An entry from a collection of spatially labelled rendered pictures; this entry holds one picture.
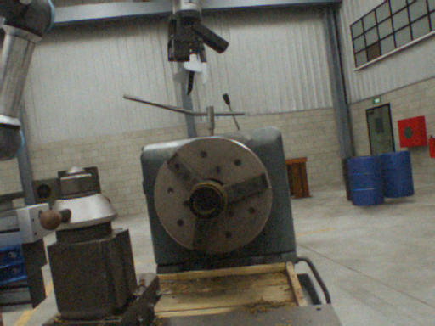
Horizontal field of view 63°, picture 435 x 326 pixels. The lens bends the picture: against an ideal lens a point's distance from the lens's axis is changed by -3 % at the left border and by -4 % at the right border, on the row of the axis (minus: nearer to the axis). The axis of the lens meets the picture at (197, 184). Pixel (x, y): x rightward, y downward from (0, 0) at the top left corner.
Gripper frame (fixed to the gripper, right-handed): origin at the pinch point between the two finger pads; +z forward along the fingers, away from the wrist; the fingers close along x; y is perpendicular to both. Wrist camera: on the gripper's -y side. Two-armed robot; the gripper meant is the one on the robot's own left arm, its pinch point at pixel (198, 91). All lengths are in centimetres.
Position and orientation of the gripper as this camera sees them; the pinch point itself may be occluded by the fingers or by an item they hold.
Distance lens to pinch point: 101.6
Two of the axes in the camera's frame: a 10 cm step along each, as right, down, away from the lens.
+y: -9.5, 0.6, -3.0
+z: 0.4, 10.0, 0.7
